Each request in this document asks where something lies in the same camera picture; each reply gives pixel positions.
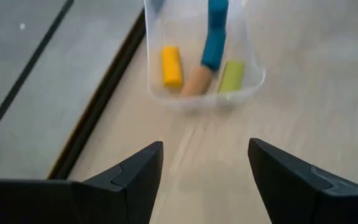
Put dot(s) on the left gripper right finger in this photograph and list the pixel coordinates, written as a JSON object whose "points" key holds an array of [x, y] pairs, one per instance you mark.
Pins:
{"points": [[306, 199]]}

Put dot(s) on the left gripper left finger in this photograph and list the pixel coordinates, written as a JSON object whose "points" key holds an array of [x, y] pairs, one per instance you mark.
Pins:
{"points": [[104, 202]]}

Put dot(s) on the light green cylinder block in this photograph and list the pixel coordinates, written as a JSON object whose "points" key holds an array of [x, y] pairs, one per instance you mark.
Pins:
{"points": [[231, 76]]}

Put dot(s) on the natural wood half-round block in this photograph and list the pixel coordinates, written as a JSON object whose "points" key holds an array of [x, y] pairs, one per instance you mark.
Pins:
{"points": [[196, 84]]}

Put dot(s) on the yellow half-round block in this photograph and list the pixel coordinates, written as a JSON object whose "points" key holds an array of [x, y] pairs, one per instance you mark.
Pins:
{"points": [[171, 67]]}

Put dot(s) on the teal cylinder block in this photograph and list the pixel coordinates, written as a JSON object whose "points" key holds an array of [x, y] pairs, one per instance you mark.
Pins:
{"points": [[213, 49]]}

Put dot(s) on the clear plastic bin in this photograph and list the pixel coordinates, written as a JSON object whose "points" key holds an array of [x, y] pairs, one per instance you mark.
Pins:
{"points": [[253, 77]]}

